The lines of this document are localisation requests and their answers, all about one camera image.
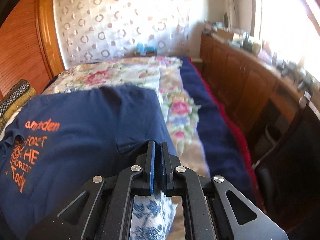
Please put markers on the black chair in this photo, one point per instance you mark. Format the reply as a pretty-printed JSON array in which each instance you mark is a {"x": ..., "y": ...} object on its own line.
[{"x": 295, "y": 155}]

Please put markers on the floral blanket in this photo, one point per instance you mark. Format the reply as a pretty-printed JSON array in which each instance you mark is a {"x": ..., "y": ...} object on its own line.
[{"x": 175, "y": 110}]

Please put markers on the circle patterned curtain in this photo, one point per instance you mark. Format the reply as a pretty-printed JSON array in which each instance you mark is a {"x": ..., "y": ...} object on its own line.
[{"x": 125, "y": 17}]

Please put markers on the window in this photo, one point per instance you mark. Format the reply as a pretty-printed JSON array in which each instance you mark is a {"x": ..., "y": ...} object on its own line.
[{"x": 287, "y": 30}]

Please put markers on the clutter of small things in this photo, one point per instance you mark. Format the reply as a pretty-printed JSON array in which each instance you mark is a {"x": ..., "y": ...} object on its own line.
[{"x": 250, "y": 43}]

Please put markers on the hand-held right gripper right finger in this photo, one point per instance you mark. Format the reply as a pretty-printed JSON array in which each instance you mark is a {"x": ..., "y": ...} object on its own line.
[{"x": 163, "y": 172}]

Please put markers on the wooden sideboard cabinet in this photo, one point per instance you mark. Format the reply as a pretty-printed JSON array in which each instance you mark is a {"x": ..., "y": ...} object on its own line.
[{"x": 240, "y": 75}]

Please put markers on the navy t-shirt orange print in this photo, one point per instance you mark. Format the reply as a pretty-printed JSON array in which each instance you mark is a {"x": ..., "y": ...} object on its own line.
[{"x": 87, "y": 130}]

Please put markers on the blue toy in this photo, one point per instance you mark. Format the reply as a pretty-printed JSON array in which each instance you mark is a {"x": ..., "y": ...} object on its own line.
[{"x": 142, "y": 48}]

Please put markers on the navy blanket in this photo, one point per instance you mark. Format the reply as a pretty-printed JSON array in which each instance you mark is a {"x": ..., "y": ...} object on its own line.
[{"x": 212, "y": 120}]

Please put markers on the dark blue blanket red edge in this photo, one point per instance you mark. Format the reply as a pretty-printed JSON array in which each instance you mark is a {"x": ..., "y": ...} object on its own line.
[{"x": 240, "y": 135}]

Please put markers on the cardboard box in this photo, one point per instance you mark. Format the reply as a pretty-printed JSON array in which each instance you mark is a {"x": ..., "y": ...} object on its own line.
[{"x": 225, "y": 33}]

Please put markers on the olive cushion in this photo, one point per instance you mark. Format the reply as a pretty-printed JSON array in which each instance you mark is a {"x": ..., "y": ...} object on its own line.
[{"x": 22, "y": 99}]

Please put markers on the wooden wardrobe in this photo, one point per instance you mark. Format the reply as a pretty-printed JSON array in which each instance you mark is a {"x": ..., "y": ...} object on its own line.
[{"x": 25, "y": 50}]

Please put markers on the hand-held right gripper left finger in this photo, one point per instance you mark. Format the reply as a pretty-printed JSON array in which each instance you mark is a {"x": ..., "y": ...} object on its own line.
[{"x": 151, "y": 175}]

